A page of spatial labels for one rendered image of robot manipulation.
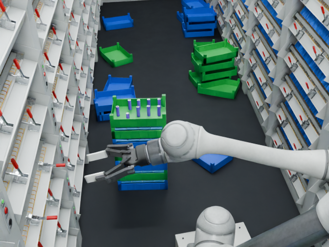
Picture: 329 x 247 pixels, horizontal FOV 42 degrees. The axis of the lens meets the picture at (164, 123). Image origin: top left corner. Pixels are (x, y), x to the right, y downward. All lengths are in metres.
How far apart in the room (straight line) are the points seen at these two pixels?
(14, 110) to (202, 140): 0.58
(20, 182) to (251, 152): 0.73
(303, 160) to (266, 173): 1.33
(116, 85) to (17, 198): 2.37
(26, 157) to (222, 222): 0.77
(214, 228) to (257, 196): 0.96
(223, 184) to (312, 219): 1.31
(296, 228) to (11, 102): 0.98
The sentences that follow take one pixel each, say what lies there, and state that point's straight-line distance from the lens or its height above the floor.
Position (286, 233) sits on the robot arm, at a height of 0.77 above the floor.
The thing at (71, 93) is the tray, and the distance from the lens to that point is 2.54.
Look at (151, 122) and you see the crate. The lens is 2.30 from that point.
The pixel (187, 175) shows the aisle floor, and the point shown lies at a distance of 2.71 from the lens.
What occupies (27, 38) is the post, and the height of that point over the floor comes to 1.22.
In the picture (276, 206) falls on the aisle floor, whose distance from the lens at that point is 2.59.
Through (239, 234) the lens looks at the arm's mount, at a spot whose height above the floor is 0.30.
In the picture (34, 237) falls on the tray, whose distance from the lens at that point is 1.52.
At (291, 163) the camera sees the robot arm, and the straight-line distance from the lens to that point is 1.45.
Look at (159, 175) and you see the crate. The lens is 2.54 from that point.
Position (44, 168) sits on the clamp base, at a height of 0.75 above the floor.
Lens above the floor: 1.87
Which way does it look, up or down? 37 degrees down
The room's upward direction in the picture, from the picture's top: 2 degrees counter-clockwise
